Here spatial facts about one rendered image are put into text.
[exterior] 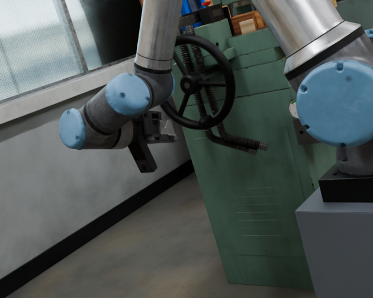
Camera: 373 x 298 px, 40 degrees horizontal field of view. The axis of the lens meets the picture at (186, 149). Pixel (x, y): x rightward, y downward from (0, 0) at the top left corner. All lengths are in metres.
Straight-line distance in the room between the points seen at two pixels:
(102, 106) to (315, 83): 0.47
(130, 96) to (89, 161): 1.87
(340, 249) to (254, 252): 0.82
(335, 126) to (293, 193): 0.86
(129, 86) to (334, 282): 0.60
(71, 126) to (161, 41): 0.27
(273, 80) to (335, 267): 0.68
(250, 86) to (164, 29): 0.55
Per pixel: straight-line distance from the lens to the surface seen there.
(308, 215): 1.10
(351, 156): 1.08
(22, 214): 2.69
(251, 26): 1.62
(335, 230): 1.09
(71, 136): 1.16
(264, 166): 1.71
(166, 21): 1.16
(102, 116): 1.11
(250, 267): 1.95
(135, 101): 1.08
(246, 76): 1.64
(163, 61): 1.18
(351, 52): 0.87
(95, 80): 2.94
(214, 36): 1.59
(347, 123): 0.87
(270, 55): 1.59
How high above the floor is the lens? 0.99
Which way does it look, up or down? 13 degrees down
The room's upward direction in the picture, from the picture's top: 17 degrees counter-clockwise
